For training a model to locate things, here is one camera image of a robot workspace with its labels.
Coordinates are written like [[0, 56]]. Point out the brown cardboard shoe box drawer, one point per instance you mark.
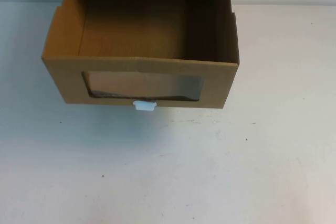
[[65, 82]]

